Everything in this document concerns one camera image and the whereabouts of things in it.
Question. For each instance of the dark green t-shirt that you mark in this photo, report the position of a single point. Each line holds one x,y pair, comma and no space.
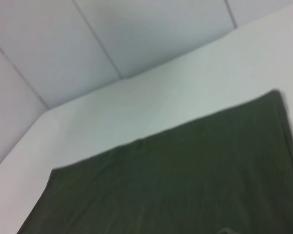
173,175

